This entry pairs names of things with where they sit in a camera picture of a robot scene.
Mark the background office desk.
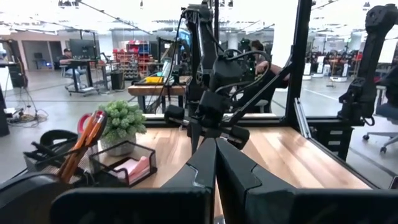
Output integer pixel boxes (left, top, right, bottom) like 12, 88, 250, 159
58, 58, 101, 96

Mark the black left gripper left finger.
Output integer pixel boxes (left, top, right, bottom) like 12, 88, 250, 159
51, 138, 218, 224

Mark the black mesh desk organizer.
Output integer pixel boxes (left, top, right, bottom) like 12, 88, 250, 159
23, 139, 158, 189

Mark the thin black pen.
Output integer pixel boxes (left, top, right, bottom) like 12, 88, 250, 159
24, 149, 80, 162

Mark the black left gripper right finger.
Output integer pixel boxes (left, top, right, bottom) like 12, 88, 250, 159
216, 138, 398, 224

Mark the yellow box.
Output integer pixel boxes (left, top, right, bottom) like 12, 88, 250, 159
144, 76, 164, 85

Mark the wooden background table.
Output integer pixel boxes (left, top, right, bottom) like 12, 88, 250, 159
127, 83, 188, 110

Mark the person's hand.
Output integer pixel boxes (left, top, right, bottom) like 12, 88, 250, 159
254, 60, 270, 75

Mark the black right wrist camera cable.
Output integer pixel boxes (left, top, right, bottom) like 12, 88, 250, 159
214, 49, 272, 103

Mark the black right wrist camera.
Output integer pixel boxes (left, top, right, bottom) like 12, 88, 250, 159
208, 55, 247, 94

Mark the long black pen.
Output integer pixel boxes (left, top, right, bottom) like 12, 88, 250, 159
30, 141, 60, 156

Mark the black waste bin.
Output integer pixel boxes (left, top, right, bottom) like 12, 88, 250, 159
110, 70, 126, 91

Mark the black computer monitor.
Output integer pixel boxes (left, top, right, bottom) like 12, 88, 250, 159
68, 39, 96, 60

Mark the red storage shelving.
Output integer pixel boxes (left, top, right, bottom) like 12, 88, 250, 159
113, 42, 150, 79

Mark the grey office chair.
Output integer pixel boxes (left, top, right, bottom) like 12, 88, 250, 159
362, 101, 398, 155

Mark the floor cable bundle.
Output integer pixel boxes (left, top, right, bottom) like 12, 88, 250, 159
6, 107, 49, 128

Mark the person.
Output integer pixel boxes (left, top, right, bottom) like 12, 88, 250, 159
58, 48, 82, 86
236, 39, 292, 108

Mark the green artificial potted plant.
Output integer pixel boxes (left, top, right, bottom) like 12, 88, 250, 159
98, 99, 147, 157

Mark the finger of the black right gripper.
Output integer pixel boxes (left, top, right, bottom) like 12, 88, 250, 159
187, 121, 205, 155

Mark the pink sticky note pad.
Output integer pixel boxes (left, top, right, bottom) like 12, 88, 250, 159
111, 155, 150, 185

